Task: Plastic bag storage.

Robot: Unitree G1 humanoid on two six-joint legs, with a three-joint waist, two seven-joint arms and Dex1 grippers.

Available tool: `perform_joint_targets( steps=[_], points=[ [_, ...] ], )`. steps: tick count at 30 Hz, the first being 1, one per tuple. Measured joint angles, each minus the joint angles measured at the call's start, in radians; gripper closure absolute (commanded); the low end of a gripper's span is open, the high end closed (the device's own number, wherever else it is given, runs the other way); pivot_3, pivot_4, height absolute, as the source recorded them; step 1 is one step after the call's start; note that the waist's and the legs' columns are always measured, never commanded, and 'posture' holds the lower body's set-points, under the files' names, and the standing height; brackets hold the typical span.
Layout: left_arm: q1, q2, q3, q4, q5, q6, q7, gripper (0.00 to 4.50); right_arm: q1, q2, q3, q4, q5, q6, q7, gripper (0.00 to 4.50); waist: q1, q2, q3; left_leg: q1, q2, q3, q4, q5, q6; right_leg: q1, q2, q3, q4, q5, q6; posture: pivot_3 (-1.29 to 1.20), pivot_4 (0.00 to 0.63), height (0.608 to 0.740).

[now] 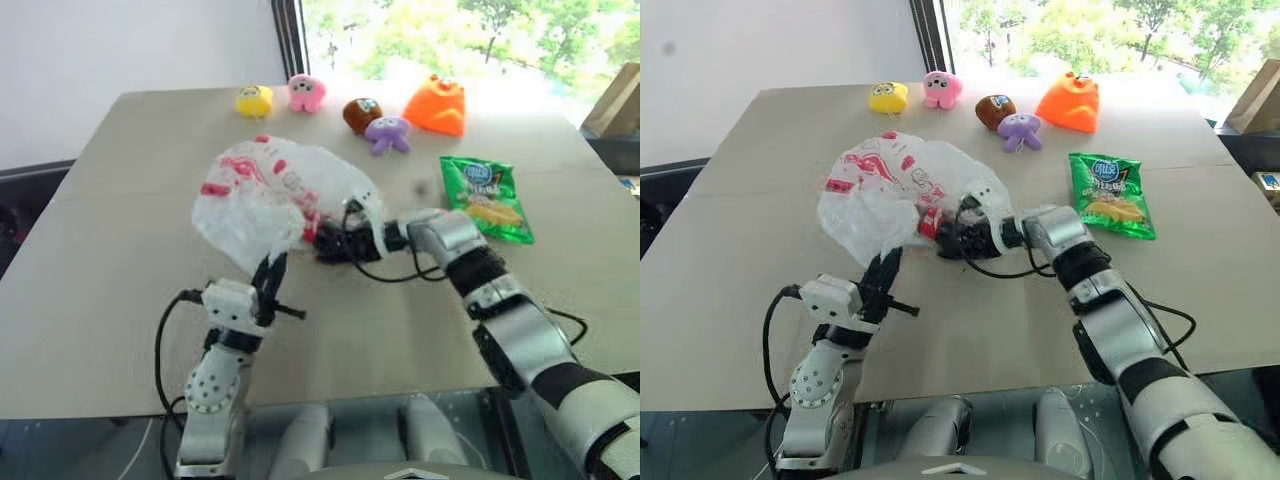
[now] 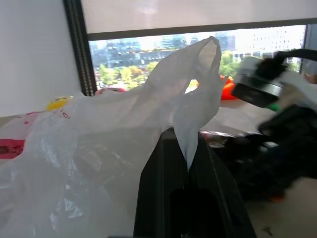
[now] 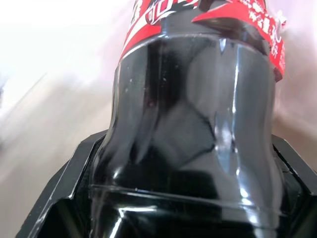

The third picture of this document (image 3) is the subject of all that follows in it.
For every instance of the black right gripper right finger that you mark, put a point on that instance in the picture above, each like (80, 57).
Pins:
(297, 188)

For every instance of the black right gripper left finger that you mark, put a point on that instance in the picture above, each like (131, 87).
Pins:
(62, 188)

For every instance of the cola bottle with red label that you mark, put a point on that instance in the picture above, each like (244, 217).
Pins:
(188, 104)

